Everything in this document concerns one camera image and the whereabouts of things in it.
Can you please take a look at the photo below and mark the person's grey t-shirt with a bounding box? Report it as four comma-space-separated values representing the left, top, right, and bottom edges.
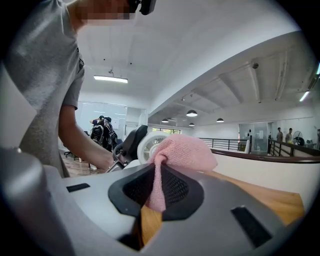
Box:
4, 0, 86, 179

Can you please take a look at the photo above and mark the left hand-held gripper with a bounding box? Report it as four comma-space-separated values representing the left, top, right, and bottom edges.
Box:
105, 124, 149, 174

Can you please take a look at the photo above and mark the black standing fan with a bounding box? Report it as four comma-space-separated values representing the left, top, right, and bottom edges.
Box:
292, 130, 306, 147

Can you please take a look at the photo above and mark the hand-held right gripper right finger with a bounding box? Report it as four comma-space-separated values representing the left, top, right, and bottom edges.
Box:
139, 163, 305, 256

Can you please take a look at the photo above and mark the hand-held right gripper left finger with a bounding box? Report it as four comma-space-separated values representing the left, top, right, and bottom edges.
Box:
42, 163, 156, 256

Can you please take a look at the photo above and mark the dark wooden handrail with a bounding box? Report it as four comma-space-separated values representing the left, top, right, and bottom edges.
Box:
210, 148, 320, 164

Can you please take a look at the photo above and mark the black metal railing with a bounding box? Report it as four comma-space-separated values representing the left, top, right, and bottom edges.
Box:
199, 137, 249, 152

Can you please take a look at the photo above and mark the glass partition wall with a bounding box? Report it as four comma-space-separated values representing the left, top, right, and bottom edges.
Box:
74, 100, 128, 141

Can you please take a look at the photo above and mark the person's left forearm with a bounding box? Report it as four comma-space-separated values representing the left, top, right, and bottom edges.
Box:
58, 104, 115, 171

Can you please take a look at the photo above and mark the pink cloth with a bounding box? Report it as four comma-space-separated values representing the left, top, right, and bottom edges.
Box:
145, 133, 218, 213

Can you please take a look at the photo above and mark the white fan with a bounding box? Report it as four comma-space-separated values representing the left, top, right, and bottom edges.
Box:
124, 131, 174, 170

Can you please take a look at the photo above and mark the black head-worn camera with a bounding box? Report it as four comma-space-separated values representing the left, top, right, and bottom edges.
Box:
129, 0, 158, 16

